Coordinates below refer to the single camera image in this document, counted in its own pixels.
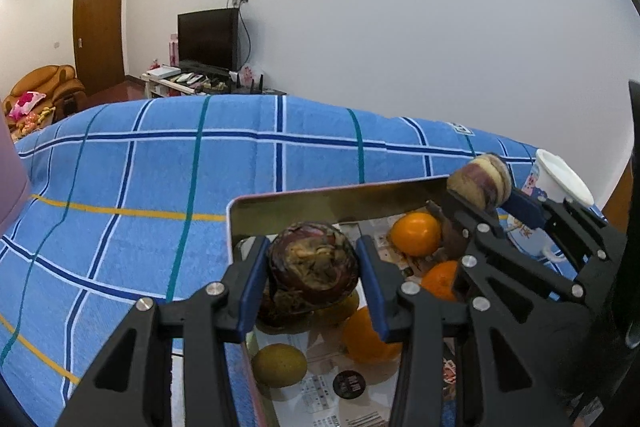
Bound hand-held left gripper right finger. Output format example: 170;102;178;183
356;235;571;427

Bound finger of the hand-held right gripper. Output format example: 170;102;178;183
505;189;626;278
446;191;591;308

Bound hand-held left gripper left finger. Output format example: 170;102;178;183
55;234;271;427

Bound yellowish green round fruit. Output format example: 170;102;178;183
251;343;308;389
315;289;361;325

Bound dark brown round fruit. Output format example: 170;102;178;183
256;282;313;328

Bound orange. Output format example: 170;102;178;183
420;259;461;303
389;212;443;258
341;306;403;364

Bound pink metal tin box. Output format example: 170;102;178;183
226;177;501;427

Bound white mug with purple print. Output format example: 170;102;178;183
507;149;596;263

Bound printed paper leaflet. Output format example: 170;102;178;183
245;217;461;427

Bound blue plaid towel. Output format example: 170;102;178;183
0;93;631;427

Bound black router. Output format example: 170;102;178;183
231;74;265;95

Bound white television stand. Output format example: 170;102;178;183
141;69;287;98

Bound black television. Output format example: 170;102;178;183
177;8;239;70

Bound pink tumbler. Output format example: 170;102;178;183
0;109;28;235

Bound yellow orange toy pile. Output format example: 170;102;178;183
7;106;56;132

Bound orange leather armchair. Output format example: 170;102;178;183
2;65;87;115

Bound pink floral pillow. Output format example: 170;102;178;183
12;91;47;112

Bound brown wooden door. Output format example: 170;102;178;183
73;0;126;95

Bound black power cable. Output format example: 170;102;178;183
239;4;253;68

